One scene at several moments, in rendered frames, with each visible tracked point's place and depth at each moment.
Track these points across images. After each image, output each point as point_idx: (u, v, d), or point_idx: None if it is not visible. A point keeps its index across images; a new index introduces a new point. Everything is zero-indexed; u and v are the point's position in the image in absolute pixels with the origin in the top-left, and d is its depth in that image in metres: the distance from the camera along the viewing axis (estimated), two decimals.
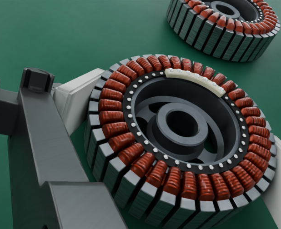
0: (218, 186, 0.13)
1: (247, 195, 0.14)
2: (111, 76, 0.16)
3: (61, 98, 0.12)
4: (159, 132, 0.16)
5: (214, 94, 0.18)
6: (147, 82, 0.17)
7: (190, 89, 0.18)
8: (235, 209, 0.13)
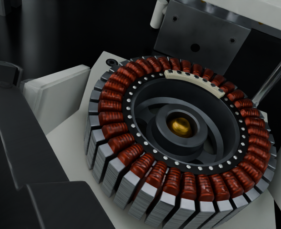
0: (218, 186, 0.13)
1: (246, 196, 0.14)
2: (111, 77, 0.16)
3: (32, 94, 0.11)
4: (159, 133, 0.16)
5: (214, 96, 0.18)
6: (147, 83, 0.17)
7: (189, 90, 0.19)
8: (234, 210, 0.13)
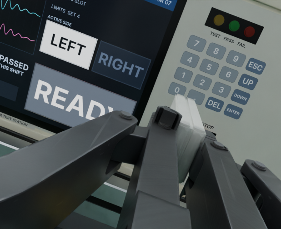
0: None
1: None
2: None
3: (183, 132, 0.13)
4: None
5: None
6: None
7: None
8: None
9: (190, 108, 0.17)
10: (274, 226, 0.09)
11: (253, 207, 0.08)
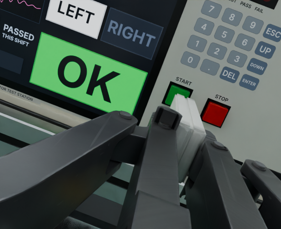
0: None
1: None
2: None
3: (183, 132, 0.13)
4: None
5: None
6: None
7: None
8: None
9: (190, 108, 0.17)
10: (274, 226, 0.09)
11: (253, 207, 0.08)
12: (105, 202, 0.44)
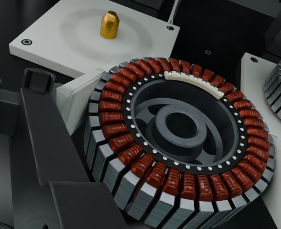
0: (217, 186, 0.13)
1: (245, 196, 0.14)
2: (111, 78, 0.16)
3: (62, 98, 0.12)
4: (158, 134, 0.16)
5: (213, 96, 0.18)
6: (146, 84, 0.17)
7: (189, 91, 0.19)
8: (233, 210, 0.13)
9: None
10: None
11: None
12: None
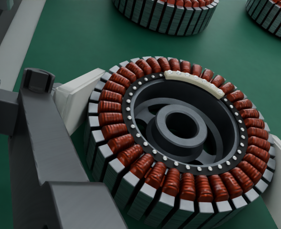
0: (217, 187, 0.13)
1: (245, 196, 0.14)
2: (111, 78, 0.16)
3: (62, 98, 0.12)
4: (158, 134, 0.16)
5: (213, 96, 0.18)
6: (147, 84, 0.17)
7: (189, 91, 0.19)
8: (233, 210, 0.13)
9: None
10: None
11: None
12: None
